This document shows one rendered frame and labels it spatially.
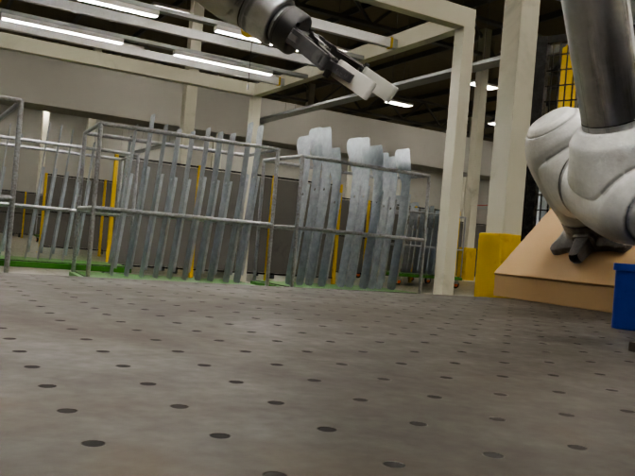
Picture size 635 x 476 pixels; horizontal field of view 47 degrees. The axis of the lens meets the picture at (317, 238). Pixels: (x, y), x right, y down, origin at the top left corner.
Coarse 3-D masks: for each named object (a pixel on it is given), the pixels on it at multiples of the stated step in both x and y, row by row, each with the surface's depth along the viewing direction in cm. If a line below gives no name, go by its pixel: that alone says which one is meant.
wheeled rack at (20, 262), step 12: (0, 144) 954; (12, 144) 961; (60, 144) 900; (72, 144) 907; (108, 156) 1020; (120, 168) 1028; (120, 180) 1027; (120, 192) 1028; (0, 204) 871; (24, 204) 884; (132, 204) 945; (132, 216) 944; (0, 264) 871; (12, 264) 878; (24, 264) 884; (36, 264) 890; (48, 264) 897; (60, 264) 903; (84, 264) 921; (96, 264) 928; (108, 264) 946; (120, 264) 973
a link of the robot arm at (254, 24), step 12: (252, 0) 119; (264, 0) 118; (276, 0) 118; (288, 0) 120; (240, 12) 120; (252, 12) 119; (264, 12) 118; (276, 12) 119; (240, 24) 122; (252, 24) 120; (264, 24) 119; (252, 36) 123; (264, 36) 121
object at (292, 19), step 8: (288, 8) 119; (296, 8) 119; (280, 16) 118; (288, 16) 118; (296, 16) 118; (304, 16) 119; (280, 24) 118; (288, 24) 118; (296, 24) 118; (304, 24) 120; (272, 32) 119; (280, 32) 118; (288, 32) 118; (304, 32) 120; (272, 40) 120; (280, 40) 119; (312, 40) 117; (280, 48) 121; (288, 48) 121; (328, 48) 120
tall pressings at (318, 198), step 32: (320, 128) 871; (352, 160) 911; (384, 160) 932; (320, 192) 876; (352, 192) 899; (384, 192) 920; (320, 224) 864; (352, 224) 887; (384, 224) 909; (352, 256) 902; (384, 256) 922
